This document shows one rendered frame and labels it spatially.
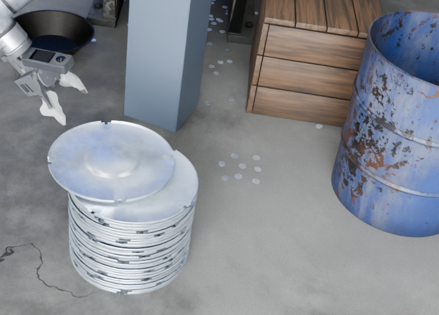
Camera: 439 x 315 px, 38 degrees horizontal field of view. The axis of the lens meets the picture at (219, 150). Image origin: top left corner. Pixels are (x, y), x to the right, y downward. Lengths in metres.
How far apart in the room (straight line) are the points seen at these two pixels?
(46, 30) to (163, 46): 0.72
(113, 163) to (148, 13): 0.52
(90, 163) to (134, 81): 0.54
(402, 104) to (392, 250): 0.41
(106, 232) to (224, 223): 0.42
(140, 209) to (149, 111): 0.65
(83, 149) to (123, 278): 0.31
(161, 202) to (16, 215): 0.45
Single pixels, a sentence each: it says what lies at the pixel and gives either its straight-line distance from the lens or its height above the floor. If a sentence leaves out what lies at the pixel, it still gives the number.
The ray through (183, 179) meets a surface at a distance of 1.48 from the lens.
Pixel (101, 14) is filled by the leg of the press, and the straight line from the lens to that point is 2.56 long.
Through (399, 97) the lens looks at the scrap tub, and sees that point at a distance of 1.60.
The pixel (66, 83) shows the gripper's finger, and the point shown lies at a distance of 1.67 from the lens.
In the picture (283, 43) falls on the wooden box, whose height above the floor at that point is 0.27.
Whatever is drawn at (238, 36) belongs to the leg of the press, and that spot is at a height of 0.03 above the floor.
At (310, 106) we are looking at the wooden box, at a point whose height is 0.06.
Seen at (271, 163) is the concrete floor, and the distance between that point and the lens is 1.95.
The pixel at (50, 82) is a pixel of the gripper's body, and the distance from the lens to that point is 1.59.
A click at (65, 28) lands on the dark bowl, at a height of 0.02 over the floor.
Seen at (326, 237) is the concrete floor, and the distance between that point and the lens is 1.76.
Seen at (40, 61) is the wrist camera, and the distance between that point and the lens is 1.55.
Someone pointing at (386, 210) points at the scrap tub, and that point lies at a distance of 1.79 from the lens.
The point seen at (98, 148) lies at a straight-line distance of 1.53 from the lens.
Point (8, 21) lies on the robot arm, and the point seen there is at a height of 0.47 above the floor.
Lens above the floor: 1.20
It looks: 38 degrees down
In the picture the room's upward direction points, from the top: 10 degrees clockwise
